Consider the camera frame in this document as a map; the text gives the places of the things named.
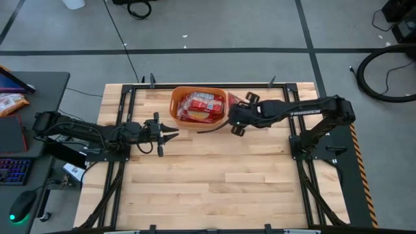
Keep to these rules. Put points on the black desk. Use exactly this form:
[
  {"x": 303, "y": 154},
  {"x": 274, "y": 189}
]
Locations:
[{"x": 48, "y": 94}]

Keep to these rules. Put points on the black equipment case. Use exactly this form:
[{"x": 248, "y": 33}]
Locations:
[{"x": 403, "y": 22}]

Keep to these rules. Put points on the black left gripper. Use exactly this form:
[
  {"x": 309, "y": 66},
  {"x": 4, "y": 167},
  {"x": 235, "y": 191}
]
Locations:
[{"x": 152, "y": 131}]

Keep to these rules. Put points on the small white box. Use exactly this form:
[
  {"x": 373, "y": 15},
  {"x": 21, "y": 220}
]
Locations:
[{"x": 74, "y": 172}]

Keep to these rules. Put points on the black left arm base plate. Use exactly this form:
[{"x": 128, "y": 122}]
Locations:
[{"x": 97, "y": 155}]

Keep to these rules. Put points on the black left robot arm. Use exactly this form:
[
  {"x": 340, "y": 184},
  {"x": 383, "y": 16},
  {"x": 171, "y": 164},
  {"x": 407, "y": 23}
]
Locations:
[{"x": 81, "y": 128}]

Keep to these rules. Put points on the laptop with lit screen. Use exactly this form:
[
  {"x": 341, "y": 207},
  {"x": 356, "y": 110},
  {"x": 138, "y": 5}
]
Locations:
[{"x": 11, "y": 83}]

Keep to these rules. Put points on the black caster wheel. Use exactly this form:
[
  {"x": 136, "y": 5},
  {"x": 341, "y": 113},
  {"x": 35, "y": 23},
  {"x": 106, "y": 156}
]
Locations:
[{"x": 45, "y": 216}]

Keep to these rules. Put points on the black clamp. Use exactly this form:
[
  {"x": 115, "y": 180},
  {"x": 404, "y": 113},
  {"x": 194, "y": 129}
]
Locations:
[
  {"x": 271, "y": 82},
  {"x": 152, "y": 80}
]

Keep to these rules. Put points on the backlit black keyboard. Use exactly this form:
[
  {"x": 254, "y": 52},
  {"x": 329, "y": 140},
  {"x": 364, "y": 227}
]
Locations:
[{"x": 14, "y": 170}]

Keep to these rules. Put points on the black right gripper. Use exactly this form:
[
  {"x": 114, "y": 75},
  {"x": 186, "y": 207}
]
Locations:
[{"x": 245, "y": 115}]

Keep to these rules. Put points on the orange snack bag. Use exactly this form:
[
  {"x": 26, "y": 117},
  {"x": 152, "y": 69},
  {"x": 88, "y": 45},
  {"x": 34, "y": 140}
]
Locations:
[{"x": 11, "y": 103}]

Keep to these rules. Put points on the orange plastic basket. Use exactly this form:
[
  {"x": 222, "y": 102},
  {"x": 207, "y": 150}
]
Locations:
[{"x": 174, "y": 107}]

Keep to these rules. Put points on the black notebook with red edge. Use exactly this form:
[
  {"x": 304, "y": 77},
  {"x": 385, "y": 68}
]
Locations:
[{"x": 11, "y": 135}]

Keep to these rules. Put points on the red popcorn bag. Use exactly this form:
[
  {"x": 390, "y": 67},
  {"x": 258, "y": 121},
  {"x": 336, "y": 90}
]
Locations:
[
  {"x": 201, "y": 116},
  {"x": 234, "y": 99},
  {"x": 208, "y": 102},
  {"x": 185, "y": 105}
]

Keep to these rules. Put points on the black box under desk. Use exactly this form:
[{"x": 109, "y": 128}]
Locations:
[{"x": 65, "y": 156}]

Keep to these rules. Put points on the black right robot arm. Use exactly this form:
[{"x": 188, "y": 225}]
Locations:
[{"x": 325, "y": 109}]

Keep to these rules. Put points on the white container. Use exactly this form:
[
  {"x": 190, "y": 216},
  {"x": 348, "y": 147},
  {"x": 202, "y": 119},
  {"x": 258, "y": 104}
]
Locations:
[{"x": 74, "y": 3}]

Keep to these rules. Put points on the black platform with hazard stripe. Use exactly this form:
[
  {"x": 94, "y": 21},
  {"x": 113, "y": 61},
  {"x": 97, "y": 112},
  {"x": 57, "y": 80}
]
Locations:
[{"x": 352, "y": 182}]

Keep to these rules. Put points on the black computer mouse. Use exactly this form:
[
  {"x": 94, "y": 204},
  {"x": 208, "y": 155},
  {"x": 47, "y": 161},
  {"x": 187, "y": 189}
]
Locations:
[{"x": 22, "y": 205}]

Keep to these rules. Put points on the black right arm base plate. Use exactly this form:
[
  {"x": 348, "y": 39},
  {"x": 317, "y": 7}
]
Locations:
[{"x": 334, "y": 151}]

